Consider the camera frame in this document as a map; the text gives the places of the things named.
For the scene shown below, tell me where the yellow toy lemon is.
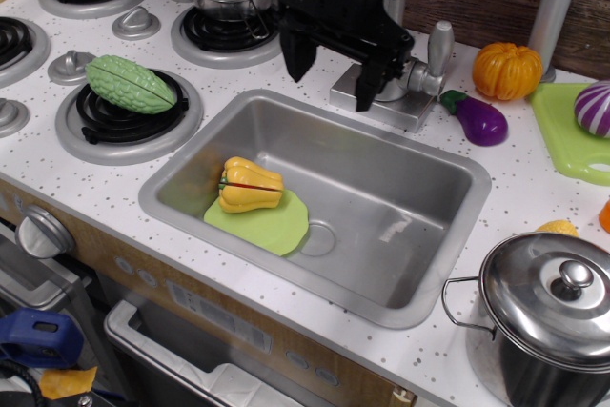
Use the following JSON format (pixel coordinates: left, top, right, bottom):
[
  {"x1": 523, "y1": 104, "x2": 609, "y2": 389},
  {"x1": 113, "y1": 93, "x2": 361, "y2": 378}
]
[{"x1": 536, "y1": 219, "x2": 580, "y2": 237}]

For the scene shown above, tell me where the silver toy faucet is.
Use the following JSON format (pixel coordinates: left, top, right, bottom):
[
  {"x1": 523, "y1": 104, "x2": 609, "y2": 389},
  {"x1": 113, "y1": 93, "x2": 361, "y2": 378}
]
[{"x1": 329, "y1": 0, "x2": 437, "y2": 133}]

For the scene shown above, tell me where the silver oven door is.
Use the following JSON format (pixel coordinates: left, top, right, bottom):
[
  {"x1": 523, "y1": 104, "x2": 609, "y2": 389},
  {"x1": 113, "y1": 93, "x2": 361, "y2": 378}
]
[{"x1": 1, "y1": 219, "x2": 85, "y2": 316}]

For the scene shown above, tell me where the green plastic cutting board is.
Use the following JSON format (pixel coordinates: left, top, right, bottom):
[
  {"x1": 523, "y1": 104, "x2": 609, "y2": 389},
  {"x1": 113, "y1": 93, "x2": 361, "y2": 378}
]
[{"x1": 528, "y1": 83, "x2": 609, "y2": 187}]

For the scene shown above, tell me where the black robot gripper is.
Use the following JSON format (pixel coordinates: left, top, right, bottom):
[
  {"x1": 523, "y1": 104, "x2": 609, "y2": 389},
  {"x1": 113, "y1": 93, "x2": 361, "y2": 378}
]
[{"x1": 278, "y1": 0, "x2": 414, "y2": 112}]

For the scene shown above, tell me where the light green plastic plate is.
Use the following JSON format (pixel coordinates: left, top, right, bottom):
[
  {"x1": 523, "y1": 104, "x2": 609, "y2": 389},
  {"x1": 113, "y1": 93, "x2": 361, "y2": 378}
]
[{"x1": 203, "y1": 190, "x2": 309, "y2": 256}]

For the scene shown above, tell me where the back right stove burner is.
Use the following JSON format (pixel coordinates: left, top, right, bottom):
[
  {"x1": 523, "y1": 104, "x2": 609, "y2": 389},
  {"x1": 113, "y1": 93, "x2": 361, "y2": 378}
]
[{"x1": 171, "y1": 7, "x2": 281, "y2": 70}]

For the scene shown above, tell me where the purple striped toy onion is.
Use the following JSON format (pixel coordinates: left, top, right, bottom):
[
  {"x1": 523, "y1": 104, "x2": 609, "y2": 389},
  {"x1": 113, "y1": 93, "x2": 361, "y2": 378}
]
[{"x1": 574, "y1": 80, "x2": 609, "y2": 138}]

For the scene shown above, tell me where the silver faucet lever handle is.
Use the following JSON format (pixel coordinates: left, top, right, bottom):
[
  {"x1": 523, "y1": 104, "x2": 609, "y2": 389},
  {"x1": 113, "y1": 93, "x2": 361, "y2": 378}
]
[{"x1": 401, "y1": 20, "x2": 455, "y2": 97}]

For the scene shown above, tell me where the silver dishwasher door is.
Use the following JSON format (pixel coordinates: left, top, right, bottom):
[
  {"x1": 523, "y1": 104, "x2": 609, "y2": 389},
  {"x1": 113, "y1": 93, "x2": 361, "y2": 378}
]
[{"x1": 104, "y1": 300, "x2": 312, "y2": 406}]

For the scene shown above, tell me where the front left stove burner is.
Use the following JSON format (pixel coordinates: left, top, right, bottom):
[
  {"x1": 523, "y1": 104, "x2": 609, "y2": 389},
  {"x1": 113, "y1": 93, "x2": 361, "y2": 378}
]
[{"x1": 1, "y1": 16, "x2": 51, "y2": 88}]

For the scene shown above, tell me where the front right stove burner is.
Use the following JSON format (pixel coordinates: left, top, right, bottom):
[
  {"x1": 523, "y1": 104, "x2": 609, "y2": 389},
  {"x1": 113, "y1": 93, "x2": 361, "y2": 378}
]
[{"x1": 55, "y1": 70, "x2": 203, "y2": 166}]

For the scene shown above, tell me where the yellow toy bell pepper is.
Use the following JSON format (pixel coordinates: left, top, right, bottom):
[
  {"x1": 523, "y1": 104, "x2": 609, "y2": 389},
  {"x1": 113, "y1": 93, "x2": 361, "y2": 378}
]
[{"x1": 218, "y1": 156, "x2": 284, "y2": 214}]

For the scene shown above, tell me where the purple toy eggplant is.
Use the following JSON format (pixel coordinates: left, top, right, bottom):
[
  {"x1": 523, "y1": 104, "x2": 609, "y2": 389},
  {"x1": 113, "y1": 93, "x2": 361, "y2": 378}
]
[{"x1": 439, "y1": 90, "x2": 509, "y2": 147}]

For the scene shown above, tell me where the grey support pole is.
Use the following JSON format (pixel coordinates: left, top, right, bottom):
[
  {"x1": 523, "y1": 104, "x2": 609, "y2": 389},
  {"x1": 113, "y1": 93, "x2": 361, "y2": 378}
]
[{"x1": 528, "y1": 0, "x2": 572, "y2": 83}]

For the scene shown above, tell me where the orange toy pumpkin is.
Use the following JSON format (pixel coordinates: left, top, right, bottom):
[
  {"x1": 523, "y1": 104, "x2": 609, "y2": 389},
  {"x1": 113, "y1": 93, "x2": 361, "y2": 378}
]
[{"x1": 472, "y1": 42, "x2": 543, "y2": 101}]

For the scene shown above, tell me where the yellow tape piece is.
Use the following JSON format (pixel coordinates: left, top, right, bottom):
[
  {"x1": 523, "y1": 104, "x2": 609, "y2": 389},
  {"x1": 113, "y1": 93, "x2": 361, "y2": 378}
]
[{"x1": 38, "y1": 366, "x2": 98, "y2": 400}]

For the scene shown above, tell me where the stainless steel sink basin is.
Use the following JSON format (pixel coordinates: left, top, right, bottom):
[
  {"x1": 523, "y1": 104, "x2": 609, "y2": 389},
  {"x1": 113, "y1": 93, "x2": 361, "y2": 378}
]
[{"x1": 139, "y1": 90, "x2": 491, "y2": 329}]

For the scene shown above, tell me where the silver oven dial knob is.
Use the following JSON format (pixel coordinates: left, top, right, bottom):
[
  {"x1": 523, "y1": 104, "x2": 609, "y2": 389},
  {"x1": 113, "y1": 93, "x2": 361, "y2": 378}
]
[{"x1": 15, "y1": 205, "x2": 75, "y2": 259}]

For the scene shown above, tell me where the green toy bitter gourd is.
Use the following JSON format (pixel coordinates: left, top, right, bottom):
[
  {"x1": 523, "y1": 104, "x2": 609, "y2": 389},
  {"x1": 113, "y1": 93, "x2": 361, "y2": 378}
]
[{"x1": 85, "y1": 55, "x2": 176, "y2": 115}]

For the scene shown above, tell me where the large steel pot with lid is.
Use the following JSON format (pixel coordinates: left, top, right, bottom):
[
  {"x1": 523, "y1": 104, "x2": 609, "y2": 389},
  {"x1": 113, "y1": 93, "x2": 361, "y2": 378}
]
[{"x1": 462, "y1": 232, "x2": 609, "y2": 406}]

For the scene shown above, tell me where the orange toy piece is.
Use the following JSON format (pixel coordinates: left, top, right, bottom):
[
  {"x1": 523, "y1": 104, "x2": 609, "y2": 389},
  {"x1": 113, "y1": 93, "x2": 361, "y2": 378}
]
[{"x1": 598, "y1": 200, "x2": 610, "y2": 233}]

